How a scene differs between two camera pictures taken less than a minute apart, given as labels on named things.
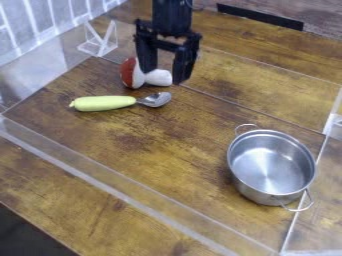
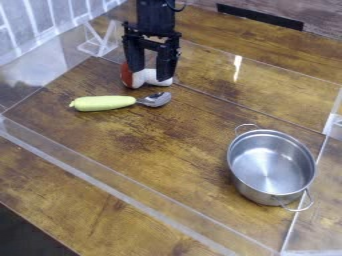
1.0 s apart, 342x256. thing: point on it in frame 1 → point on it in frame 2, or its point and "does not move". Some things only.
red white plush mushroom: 135,77 does not move
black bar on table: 259,17 does not move
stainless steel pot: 272,164 does not move
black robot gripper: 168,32 → 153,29
